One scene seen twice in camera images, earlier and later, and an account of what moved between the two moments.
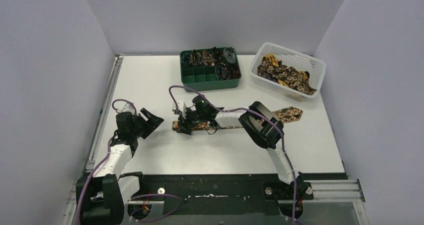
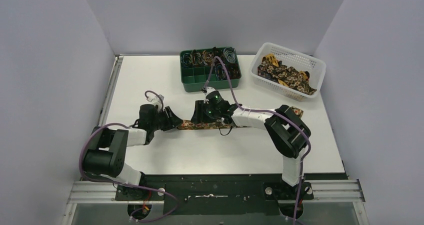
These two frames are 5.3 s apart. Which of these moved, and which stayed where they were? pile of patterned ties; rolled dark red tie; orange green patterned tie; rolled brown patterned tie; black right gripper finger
Moved: black right gripper finger
Stayed: rolled dark red tie; rolled brown patterned tie; pile of patterned ties; orange green patterned tie
